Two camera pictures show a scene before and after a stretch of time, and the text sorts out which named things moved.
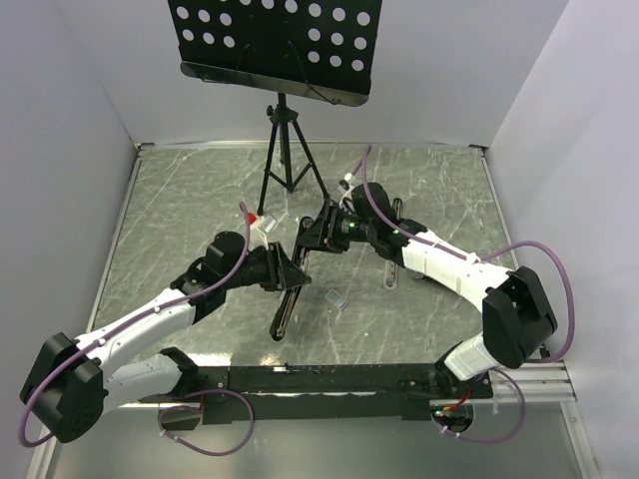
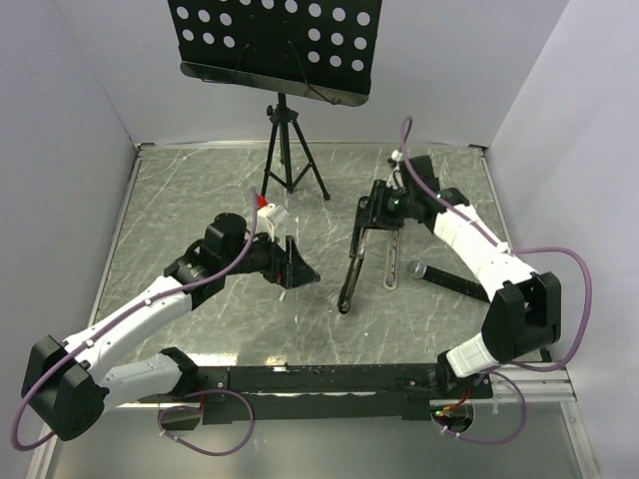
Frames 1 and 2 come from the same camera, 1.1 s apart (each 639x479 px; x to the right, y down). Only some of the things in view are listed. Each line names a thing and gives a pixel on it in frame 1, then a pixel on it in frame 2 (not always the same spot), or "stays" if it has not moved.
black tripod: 283,114 stays
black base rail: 392,391 stays
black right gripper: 319,235 → 376,217
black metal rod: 289,299 → 356,254
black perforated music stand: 320,50 stays
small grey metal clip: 335,297 stays
